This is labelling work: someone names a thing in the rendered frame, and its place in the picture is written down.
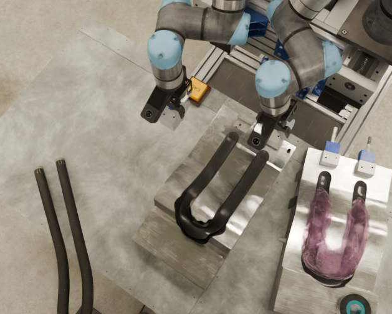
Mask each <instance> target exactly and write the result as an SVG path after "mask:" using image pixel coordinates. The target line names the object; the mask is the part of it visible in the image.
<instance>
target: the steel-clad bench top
mask: <svg viewBox="0 0 392 314"><path fill-rule="evenodd" d="M155 86H156V82H155V80H154V76H153V72H152V69H151V64H150V61H149V59H148V54H147V49H146V48H144V47H143V46H141V45H140V44H137V43H136V42H134V41H133V40H131V39H129V38H127V37H126V36H124V35H123V34H121V33H119V32H117V31H116V30H114V29H112V28H111V27H108V26H107V25H105V24H104V23H102V22H100V21H98V20H97V19H95V18H94V17H92V16H89V17H88V18H87V19H86V20H85V22H84V23H83V24H82V25H81V26H80V27H79V28H78V29H77V31H76V32H75V33H74V34H73V35H72V37H71V38H70V39H69V40H68V41H67V42H66V43H65V44H64V46H63V47H62V48H61V49H60V50H59V51H58V53H56V55H55V56H54V57H53V58H52V59H51V61H50V62H49V63H48V64H47V65H46V66H45V67H44V68H43V69H42V71H41V72H40V73H39V74H38V76H37V77H36V78H35V79H34V80H33V81H32V82H31V83H30V85H29V86H28V87H27V88H26V89H25V91H23V92H22V93H21V95H20V96H19V97H18V98H17V100H16V101H15V102H14V103H13V104H12V105H11V106H10V107H9V108H8V110H7V111H6V112H5V113H4V115H3V116H2V117H1V118H0V199H1V200H2V201H4V202H5V203H6V204H8V205H9V206H11V207H12V208H13V209H15V210H16V211H17V212H18V213H20V214H22V215H23V216H24V217H25V218H27V219H28V220H30V221H31V222H32V223H34V224H35V225H36V226H37V227H39V228H41V229H42V230H43V231H44V232H46V233H48V234H49V235H50V236H51V234H50V230H49V225H48V222H47V218H46V215H45V211H44V207H43V204H42V199H41V195H40V192H39V188H38V185H37V181H36V177H35V174H34V167H36V166H42V167H43V169H44V173H45V177H46V180H47V184H48V187H49V191H50V195H51V198H52V202H53V205H54V209H55V213H56V215H57V219H58V222H59V226H60V230H61V233H62V237H63V240H64V244H65V246H66V248H68V249H69V250H71V251H72V252H73V253H75V254H76V255H77V253H76V250H75V245H74V240H73V237H72V231H71V228H70V223H69V218H68V215H67V210H66V206H65V202H64V197H63V194H62V188H61V185H60V180H59V175H58V172H57V167H56V163H55V159H57V158H59V157H63V158H64V159H65V164H66V167H67V172H68V175H69V179H70V185H71V188H72V192H73V195H74V200H75V205H76V208H77V212H78V215H79V220H80V225H81V228H82V233H83V236H84V241H85V245H86V248H87V253H88V257H89V261H90V265H91V266H92V267H94V268H95V269H97V270H98V271H99V272H101V273H102V274H104V276H106V277H108V278H109V279H110V280H111V281H113V282H114V283H116V284H117V285H118V286H120V287H121V288H122V289H124V290H125V291H127V292H128V293H129V294H130V295H132V296H134V297H135V298H136V299H137V300H139V301H140V302H142V303H143V304H144V305H146V306H147V307H148V308H150V309H151V310H153V311H154V312H155V313H157V314H280V313H276V312H272V311H270V310H268V307H269V302H270V297H271V294H272V289H273V286H274V281H275V276H276V273H277V267H278V264H279V260H280V255H281V252H282V246H283V243H282V242H280V241H279V237H281V238H285V233H286V230H287V225H288V222H289V217H290V212H291V209H292V208H290V209H288V206H289V201H290V199H292V198H293V197H294V196H295V191H296V188H297V183H298V181H296V182H295V177H296V174H297V173H298V172H299V171H300V170H301V167H302V161H303V158H304V153H305V152H306V150H307V148H308V147H309V148H314V149H316V148H315V147H313V146H312V145H310V144H308V143H306V142H304V141H303V140H301V139H300V138H297V137H296V136H294V135H293V134H290V136H289V138H288V139H287V140H285V141H287V142H288V143H290V144H291V145H294V146H295V147H296V149H295V151H294V152H293V154H292V156H291V157H290V159H289V160H288V162H287V164H286V165H285V167H284V168H283V170H282V171H281V173H280V174H279V176H278V178H277V179H276V181H275V183H274V184H273V186H272V187H271V189H270V190H269V192H268V193H267V195H266V197H265V198H264V200H263V201H262V203H261V204H260V206H259V208H258V209H257V211H256V213H255V214H254V215H253V217H252V219H251V220H250V222H249V223H248V225H247V227H246V228H245V229H244V231H243V233H242V234H241V236H240V238H239V239H238V241H237V242H236V244H235V245H234V247H233V248H232V250H231V251H230V253H229V255H228V256H227V258H226V259H225V261H224V263H223V264H222V265H221V268H220V269H219V270H218V272H217V274H216V275H215V277H214V278H213V280H212V282H211V283H210V284H209V287H208V288H207V289H206V291H204V290H203V289H201V288H200V287H198V286H197V285H195V284H194V283H193V282H191V281H190V280H188V279H187V278H186V277H184V276H182V275H181V274H180V273H178V272H177V271H176V270H174V269H172V268H171V267H170V266H169V265H167V264H165V263H164V262H163V261H161V260H160V259H158V258H157V257H155V256H154V255H153V254H151V253H150V252H148V251H147V250H145V249H144V248H143V247H141V246H140V245H138V244H137V243H136V242H134V241H133V240H131V238H132V237H133V236H134V234H135V232H136V231H137V230H138V228H139V227H140V226H141V224H142V223H143V221H144V220H145V219H146V217H147V216H148V215H149V213H150V211H151V210H152V209H153V206H154V205H155V203H154V197H155V195H156V194H157V192H158V191H159V189H160V187H162V185H163V184H164V182H165V181H166V180H167V179H168V178H169V177H170V174H171V173H173V172H174V171H175V170H176V169H177V168H178V167H179V166H180V164H181V163H182V162H183V161H184V160H185V159H186V158H187V157H188V155H189V154H190V152H191V151H192V150H193V148H194V147H195V145H196V144H197V142H198V141H199V139H200V138H201V137H202V135H203V134H204V132H205V131H206V130H207V128H208V126H209V125H210V124H211V122H212V121H213V119H214V118H215V116H216V115H217V114H218V112H219V111H220V109H221V108H222V106H223V105H226V106H227V107H229V108H231V109H233V110H234V111H236V112H238V113H240V116H241V117H243V118H245V119H246V120H248V121H250V122H251V123H252V122H254V123H257V120H256V116H257V115H258V114H257V113H255V112H253V111H252V110H250V109H248V108H247V107H245V106H244V105H241V104H240V103H238V102H236V101H235V100H233V99H231V98H229V97H227V96H226V95H225V94H223V93H221V92H219V91H218V90H216V89H215V88H212V87H211V91H210V92H209V94H208V95H207V97H206V98H205V99H204V101H203V102H202V104H201V105H200V106H199V107H197V106H196V105H193V104H192V103H190V106H189V108H188V110H187V111H186V113H185V115H184V119H183V121H181V122H180V124H179V125H178V127H177V128H176V129H175V131H172V130H170V129H169V128H167V127H166V126H164V125H162V124H161V123H160V119H158V121H157V122H156V123H150V122H148V121H146V120H145V119H144V118H142V117H141V115H140V113H141V111H142V110H143V108H144V106H145V104H146V102H147V101H148V99H149V97H150V95H151V93H152V91H153V89H154V88H155ZM316 150H317V149H316ZM387 220H388V233H387V238H386V244H385V248H384V251H383V256H382V259H381V263H380V267H379V271H378V275H377V279H376V286H375V294H377V295H378V296H379V299H378V306H377V311H376V314H392V193H391V192H390V191H389V194H388V201H387Z"/></svg>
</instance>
